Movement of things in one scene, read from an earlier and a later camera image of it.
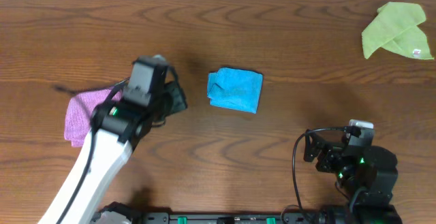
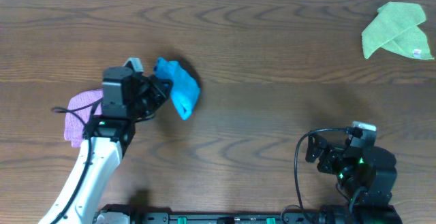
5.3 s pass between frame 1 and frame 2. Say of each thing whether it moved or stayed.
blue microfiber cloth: moved
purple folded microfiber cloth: stayed
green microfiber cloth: stayed
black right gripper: stayed
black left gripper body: moved
